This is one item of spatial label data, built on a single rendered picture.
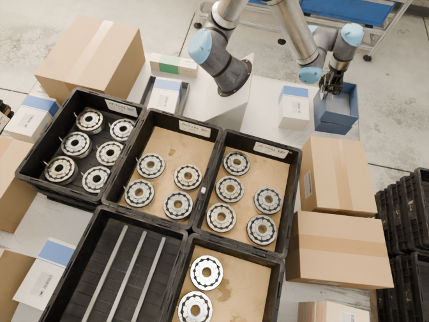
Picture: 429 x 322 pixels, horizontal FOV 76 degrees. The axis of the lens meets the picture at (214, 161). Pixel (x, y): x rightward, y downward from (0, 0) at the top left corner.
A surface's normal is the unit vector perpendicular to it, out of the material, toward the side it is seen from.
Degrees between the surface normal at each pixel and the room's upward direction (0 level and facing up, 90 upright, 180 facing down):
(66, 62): 0
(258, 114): 0
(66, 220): 0
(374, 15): 90
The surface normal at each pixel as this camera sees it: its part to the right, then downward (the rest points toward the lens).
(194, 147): 0.07, -0.46
